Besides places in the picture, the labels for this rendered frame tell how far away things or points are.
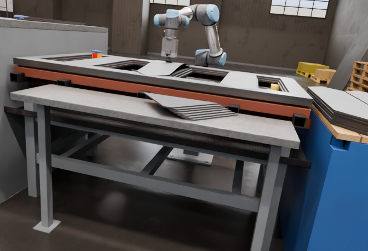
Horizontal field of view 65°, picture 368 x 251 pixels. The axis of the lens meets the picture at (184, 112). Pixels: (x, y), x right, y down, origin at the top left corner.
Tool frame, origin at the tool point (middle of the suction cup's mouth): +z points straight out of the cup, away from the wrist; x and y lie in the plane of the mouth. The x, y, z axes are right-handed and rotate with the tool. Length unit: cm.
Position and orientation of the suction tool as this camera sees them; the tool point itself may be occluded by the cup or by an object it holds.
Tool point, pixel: (168, 64)
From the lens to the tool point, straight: 178.5
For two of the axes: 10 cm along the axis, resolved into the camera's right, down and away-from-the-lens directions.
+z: -1.0, 9.6, 2.7
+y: 9.7, 1.5, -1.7
